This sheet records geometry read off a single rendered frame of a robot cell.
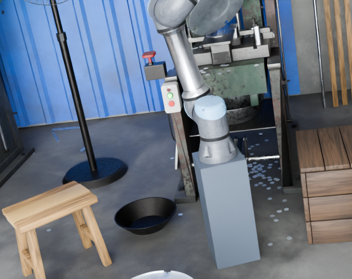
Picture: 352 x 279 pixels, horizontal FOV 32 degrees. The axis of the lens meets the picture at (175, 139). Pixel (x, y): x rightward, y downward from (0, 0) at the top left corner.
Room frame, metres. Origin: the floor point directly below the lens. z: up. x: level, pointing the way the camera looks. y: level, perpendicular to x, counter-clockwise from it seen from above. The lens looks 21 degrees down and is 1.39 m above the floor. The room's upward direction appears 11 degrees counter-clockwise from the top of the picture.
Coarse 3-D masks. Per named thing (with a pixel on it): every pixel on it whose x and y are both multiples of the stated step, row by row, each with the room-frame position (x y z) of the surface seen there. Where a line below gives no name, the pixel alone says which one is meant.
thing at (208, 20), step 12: (204, 0) 2.53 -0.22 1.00; (216, 0) 2.58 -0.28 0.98; (228, 0) 2.63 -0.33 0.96; (240, 0) 2.67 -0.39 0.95; (192, 12) 2.53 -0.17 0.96; (204, 12) 2.58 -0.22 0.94; (216, 12) 2.63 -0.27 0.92; (228, 12) 2.67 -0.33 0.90; (192, 24) 2.58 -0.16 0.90; (204, 24) 2.63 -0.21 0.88; (216, 24) 2.68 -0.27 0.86
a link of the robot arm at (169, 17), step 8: (160, 0) 2.20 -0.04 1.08; (168, 0) 2.16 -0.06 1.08; (176, 0) 2.14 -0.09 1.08; (184, 0) 2.14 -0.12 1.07; (192, 0) 2.14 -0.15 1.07; (160, 8) 2.18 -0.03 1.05; (168, 8) 2.15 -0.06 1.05; (176, 8) 2.14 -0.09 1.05; (184, 8) 2.14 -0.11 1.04; (192, 8) 2.16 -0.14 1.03; (160, 16) 2.18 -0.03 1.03; (168, 16) 2.16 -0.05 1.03; (176, 16) 2.15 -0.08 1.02; (184, 16) 2.16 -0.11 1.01; (168, 24) 2.18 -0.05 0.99; (176, 24) 2.18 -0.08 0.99
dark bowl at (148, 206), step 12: (132, 204) 2.69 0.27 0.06; (144, 204) 2.69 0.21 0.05; (156, 204) 2.68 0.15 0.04; (168, 204) 2.64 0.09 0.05; (120, 216) 2.61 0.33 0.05; (132, 216) 2.64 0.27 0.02; (144, 216) 2.65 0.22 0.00; (156, 216) 2.63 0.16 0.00; (168, 216) 2.58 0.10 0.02; (132, 228) 2.56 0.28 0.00; (144, 228) 2.41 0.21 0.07; (156, 228) 2.45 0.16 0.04
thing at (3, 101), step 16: (0, 0) 3.66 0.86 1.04; (0, 80) 3.81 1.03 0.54; (0, 96) 3.76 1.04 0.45; (0, 112) 3.72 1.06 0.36; (16, 112) 3.83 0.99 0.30; (0, 128) 3.62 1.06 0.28; (16, 128) 3.84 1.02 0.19; (0, 144) 3.61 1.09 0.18; (16, 144) 3.79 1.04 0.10; (0, 160) 3.56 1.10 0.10; (16, 160) 3.69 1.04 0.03; (0, 176) 3.46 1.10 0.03
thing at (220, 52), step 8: (216, 32) 2.88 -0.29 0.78; (224, 32) 2.84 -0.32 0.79; (232, 32) 2.83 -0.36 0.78; (208, 40) 2.75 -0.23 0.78; (216, 40) 2.72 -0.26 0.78; (224, 40) 2.69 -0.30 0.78; (232, 40) 2.70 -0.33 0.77; (216, 48) 2.80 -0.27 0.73; (224, 48) 2.79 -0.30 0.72; (216, 56) 2.80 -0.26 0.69; (224, 56) 2.79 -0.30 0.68
